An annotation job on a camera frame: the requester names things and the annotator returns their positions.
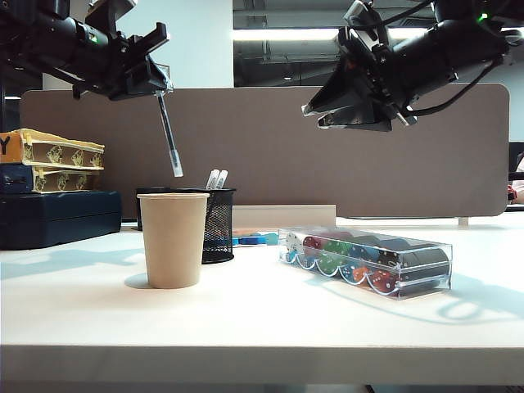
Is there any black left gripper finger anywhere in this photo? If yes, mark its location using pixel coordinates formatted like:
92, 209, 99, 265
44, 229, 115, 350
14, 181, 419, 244
134, 55, 175, 94
122, 73, 165, 102

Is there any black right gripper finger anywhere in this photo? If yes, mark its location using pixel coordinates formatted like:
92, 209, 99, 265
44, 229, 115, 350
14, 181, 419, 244
301, 67, 377, 118
317, 111, 394, 132

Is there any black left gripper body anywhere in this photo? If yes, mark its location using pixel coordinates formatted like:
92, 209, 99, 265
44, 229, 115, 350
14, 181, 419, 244
96, 22, 169, 102

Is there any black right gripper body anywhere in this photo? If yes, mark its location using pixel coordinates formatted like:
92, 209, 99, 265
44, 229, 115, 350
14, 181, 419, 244
337, 24, 418, 126

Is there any black gel pen clear barrel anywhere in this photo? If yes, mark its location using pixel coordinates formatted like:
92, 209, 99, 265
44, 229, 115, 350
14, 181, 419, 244
156, 92, 185, 178

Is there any black mesh pen holder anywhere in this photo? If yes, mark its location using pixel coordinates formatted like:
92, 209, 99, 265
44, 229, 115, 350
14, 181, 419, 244
202, 187, 237, 264

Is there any long ceiling light strip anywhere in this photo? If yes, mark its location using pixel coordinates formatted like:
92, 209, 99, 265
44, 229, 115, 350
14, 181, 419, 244
233, 26, 524, 42

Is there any brown felt desk divider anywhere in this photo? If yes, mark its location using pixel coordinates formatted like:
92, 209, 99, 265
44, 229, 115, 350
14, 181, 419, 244
20, 84, 511, 219

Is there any green poker chip stack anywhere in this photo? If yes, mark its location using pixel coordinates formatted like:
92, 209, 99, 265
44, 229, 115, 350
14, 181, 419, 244
323, 237, 377, 263

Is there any red poker chip stack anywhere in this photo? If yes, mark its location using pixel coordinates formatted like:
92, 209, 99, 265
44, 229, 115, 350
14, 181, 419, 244
302, 232, 354, 251

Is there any blue poker chip stack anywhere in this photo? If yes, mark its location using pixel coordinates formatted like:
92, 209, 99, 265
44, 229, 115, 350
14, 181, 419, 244
347, 242, 394, 265

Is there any white poker chip stack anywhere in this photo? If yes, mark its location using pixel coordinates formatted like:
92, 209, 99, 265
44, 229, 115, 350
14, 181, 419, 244
285, 233, 306, 258

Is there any small dark blue box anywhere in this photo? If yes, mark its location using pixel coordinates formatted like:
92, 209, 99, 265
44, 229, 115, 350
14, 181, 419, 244
0, 163, 34, 194

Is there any large dark blue case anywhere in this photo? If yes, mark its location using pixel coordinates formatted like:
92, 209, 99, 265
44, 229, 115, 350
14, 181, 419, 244
0, 190, 123, 251

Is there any black poker chip stack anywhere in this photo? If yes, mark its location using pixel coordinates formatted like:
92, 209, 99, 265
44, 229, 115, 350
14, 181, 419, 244
378, 240, 450, 296

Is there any brown paper cup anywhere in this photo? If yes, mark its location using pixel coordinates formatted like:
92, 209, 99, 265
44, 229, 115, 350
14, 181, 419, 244
136, 192, 210, 290

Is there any teal tray of toy numbers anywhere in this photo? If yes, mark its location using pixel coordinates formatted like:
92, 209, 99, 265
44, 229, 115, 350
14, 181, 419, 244
232, 231, 280, 246

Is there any clear plastic poker chip case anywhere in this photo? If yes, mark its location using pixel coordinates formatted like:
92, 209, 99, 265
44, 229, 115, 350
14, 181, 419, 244
278, 227, 453, 302

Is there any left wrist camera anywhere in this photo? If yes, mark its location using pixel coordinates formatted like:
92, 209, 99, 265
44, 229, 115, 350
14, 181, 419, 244
84, 0, 138, 25

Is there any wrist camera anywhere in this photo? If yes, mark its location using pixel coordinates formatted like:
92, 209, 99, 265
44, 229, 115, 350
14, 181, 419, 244
342, 0, 382, 34
84, 0, 138, 25

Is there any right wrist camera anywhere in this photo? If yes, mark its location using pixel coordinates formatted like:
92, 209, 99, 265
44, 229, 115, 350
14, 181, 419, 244
342, 0, 382, 34

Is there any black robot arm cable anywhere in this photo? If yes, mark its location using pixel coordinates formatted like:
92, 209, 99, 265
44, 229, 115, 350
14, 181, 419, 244
409, 56, 504, 118

